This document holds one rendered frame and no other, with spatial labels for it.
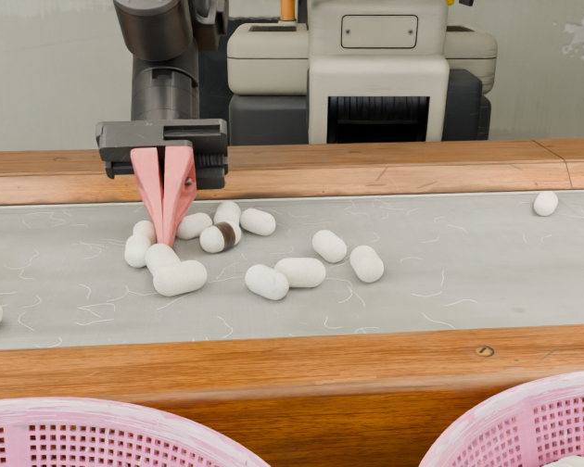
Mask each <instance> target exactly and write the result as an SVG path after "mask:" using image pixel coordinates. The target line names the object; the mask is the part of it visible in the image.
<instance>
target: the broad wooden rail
mask: <svg viewBox="0 0 584 467"><path fill-rule="evenodd" d="M98 150H99V149H69V150H27V151H0V207H8V206H41V205H74V204H107V203H139V202H143V200H142V198H141V196H140V194H139V190H138V185H137V181H136V178H135V174H127V175H115V179H114V180H113V179H109V177H108V176H107V174H106V171H105V161H102V160H101V157H100V154H99V151H98ZM227 150H228V173H227V174H226V175H224V177H225V186H224V188H222V189H211V190H197V195H196V197H195V199H194V201H205V200H238V199H271V198H304V197H337V196H402V195H435V194H468V193H501V192H534V191H567V190H584V138H570V139H528V140H487V141H445V142H403V143H361V144H319V145H237V146H227Z"/></svg>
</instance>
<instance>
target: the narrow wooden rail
mask: <svg viewBox="0 0 584 467"><path fill-rule="evenodd" d="M583 371H584V323H583V324H562V325H541V326H520V327H499V328H477V329H457V330H436V331H414V332H393V333H372V334H331V335H309V336H289V337H267V338H246V339H225V340H204V341H183V342H161V343H141V344H119V345H98V346H77V347H36V348H14V349H0V399H9V398H45V397H58V398H95V399H104V400H112V401H119V402H124V403H130V404H134V405H139V406H144V407H148V408H152V409H156V410H162V411H166V412H168V413H172V414H174V415H177V416H180V417H183V418H186V419H188V420H191V421H193V422H196V423H200V424H202V425H205V426H207V427H208V428H210V429H212V430H214V431H216V432H218V433H220V434H222V435H225V436H227V437H229V438H231V439H232V440H234V441H235V442H236V443H238V444H240V445H242V446H243V447H245V448H247V449H248V450H250V451H251V452H252V453H254V454H255V455H257V456H258V457H260V458H261V459H262V460H263V461H265V462H266V463H267V464H269V465H270V466H271V467H419V465H420V463H421V461H422V459H423V458H424V456H425V455H426V453H427V452H428V451H429V449H430V448H431V447H432V445H433V444H434V443H435V442H436V441H437V439H438V438H439V437H440V436H441V434H442V433H443V432H444V431H445V430H446V429H447V428H448V427H449V426H450V425H452V424H453V423H454V422H455V421H456V420H457V419H459V418H460V417H461V416H462V415H464V414H465V413H466V412H467V411H469V410H471V409H472V408H473V407H475V406H476V405H478V404H479V403H481V402H483V401H485V400H487V399H488V398H491V397H493V396H495V395H497V394H500V393H501V392H503V391H505V390H508V389H510V388H513V387H516V386H518V385H522V384H525V383H528V382H532V381H535V380H539V379H542V378H546V377H551V376H555V375H559V374H565V373H571V372H583Z"/></svg>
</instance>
